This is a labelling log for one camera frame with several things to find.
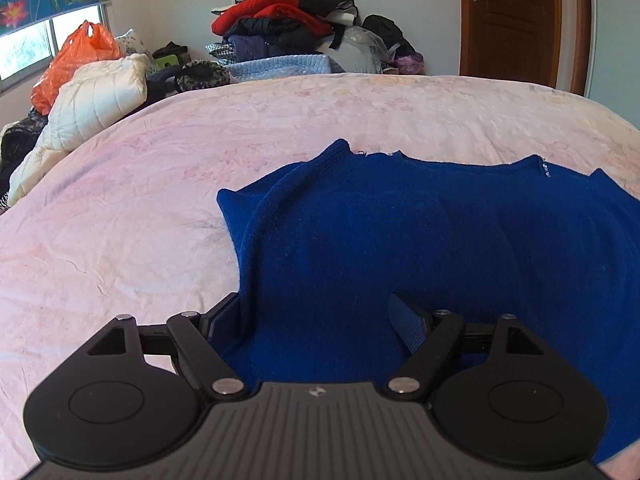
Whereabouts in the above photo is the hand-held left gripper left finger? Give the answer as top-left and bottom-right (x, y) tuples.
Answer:
(86, 292), (249, 402)

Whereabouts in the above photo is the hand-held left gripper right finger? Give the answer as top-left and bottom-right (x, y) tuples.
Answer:
(386, 293), (547, 403)

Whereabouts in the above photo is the blue knit sweater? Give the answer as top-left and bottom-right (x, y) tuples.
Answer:
(216, 138), (640, 466)

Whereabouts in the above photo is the black clothes heap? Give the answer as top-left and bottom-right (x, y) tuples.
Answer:
(0, 110), (50, 214)

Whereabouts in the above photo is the pile of mixed clothes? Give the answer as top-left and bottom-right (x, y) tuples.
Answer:
(206, 0), (362, 63)

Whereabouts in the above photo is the pink blanket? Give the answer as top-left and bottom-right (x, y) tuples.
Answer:
(0, 72), (640, 480)

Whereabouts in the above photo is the dark furry garment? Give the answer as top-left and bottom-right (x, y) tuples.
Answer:
(173, 59), (232, 95)

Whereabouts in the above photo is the white puffer jacket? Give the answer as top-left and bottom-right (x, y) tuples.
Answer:
(7, 52), (152, 208)

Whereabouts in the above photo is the purple plastic bag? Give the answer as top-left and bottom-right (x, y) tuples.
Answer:
(394, 52), (426, 76)

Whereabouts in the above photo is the light blue knit garment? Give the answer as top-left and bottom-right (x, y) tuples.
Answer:
(224, 52), (347, 84)

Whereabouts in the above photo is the green and black bag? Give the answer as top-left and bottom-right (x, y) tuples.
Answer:
(151, 42), (191, 75)

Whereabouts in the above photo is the clear plastic bag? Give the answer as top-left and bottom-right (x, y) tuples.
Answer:
(340, 25), (390, 75)

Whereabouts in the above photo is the floral pillow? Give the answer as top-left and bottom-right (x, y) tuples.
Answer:
(114, 28), (153, 60)

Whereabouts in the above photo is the orange plastic bag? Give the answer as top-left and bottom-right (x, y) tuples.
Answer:
(31, 20), (125, 117)

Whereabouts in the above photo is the wooden door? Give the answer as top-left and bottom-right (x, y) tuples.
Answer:
(458, 0), (594, 97)

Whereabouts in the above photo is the window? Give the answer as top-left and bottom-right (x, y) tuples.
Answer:
(0, 2), (109, 94)

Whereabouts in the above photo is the white cabinet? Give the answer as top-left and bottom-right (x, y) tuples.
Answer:
(587, 0), (640, 128)

